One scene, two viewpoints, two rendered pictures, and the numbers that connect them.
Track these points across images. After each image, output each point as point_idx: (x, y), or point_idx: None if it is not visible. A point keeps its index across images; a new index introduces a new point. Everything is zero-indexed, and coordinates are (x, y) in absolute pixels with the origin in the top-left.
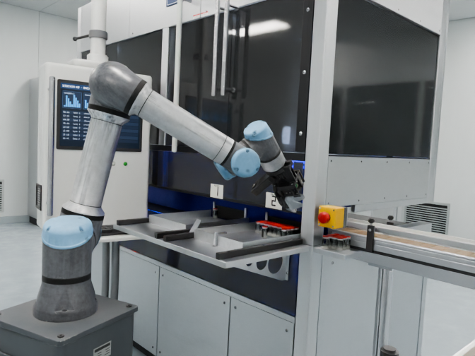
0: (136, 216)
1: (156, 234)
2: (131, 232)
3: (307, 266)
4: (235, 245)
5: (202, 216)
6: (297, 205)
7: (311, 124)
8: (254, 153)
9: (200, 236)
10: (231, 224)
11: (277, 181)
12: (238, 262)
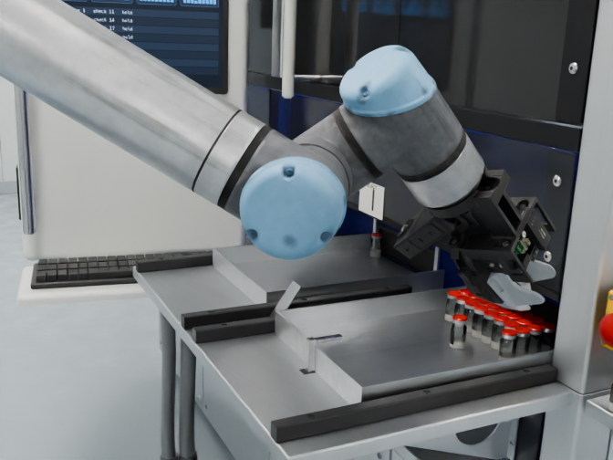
0: (219, 234)
1: (183, 320)
2: (152, 297)
3: (564, 444)
4: (347, 386)
5: (348, 249)
6: (527, 297)
7: (606, 42)
8: (311, 182)
9: (285, 335)
10: (381, 297)
11: (462, 229)
12: (332, 454)
